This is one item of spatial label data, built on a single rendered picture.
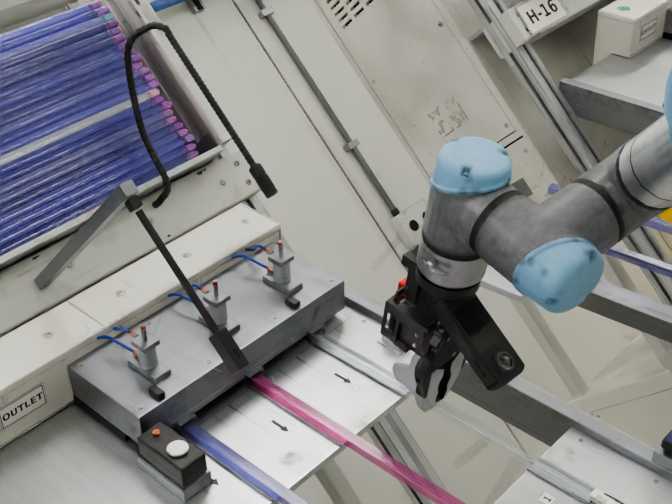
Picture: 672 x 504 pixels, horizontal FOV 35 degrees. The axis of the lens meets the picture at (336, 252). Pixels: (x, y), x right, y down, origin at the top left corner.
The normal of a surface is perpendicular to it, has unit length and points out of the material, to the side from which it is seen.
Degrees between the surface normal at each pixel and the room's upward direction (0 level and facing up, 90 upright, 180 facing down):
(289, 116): 90
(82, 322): 46
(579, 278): 144
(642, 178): 85
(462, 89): 90
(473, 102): 90
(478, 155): 55
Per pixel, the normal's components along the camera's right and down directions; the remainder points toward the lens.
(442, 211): -0.79, 0.34
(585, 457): -0.02, -0.82
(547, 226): -0.04, -0.64
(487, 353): 0.41, -0.41
